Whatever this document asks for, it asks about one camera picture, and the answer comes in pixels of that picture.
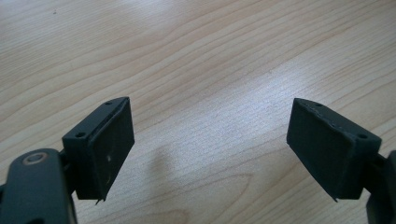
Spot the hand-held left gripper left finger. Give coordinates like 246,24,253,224
62,96,135,205

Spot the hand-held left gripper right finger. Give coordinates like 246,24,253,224
286,97,383,203

